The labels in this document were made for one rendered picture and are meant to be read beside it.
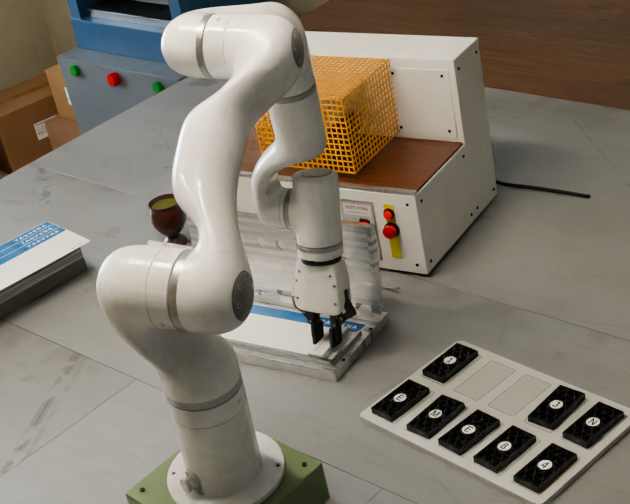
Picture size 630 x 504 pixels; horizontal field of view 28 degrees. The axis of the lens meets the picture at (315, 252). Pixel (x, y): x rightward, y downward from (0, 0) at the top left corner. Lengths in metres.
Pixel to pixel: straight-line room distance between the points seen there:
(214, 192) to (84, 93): 3.09
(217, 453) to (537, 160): 1.32
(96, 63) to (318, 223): 2.58
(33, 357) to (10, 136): 3.18
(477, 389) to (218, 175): 0.67
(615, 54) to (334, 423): 1.63
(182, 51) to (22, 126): 3.87
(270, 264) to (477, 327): 0.44
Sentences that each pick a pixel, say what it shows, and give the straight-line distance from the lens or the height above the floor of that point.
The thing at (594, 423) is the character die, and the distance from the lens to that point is 2.10.
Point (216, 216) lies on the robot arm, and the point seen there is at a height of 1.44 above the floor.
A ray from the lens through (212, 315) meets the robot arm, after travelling 1.74.
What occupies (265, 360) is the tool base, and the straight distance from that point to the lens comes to 2.39.
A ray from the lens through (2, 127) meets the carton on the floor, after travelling 5.73.
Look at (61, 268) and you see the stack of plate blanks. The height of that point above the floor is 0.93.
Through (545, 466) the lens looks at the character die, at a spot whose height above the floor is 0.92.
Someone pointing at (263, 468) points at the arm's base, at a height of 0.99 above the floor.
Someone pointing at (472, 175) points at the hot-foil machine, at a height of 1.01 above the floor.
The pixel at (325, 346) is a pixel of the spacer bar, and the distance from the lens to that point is 2.36.
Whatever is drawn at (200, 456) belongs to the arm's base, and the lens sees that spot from 1.94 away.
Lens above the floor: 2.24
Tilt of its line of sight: 29 degrees down
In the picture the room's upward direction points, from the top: 12 degrees counter-clockwise
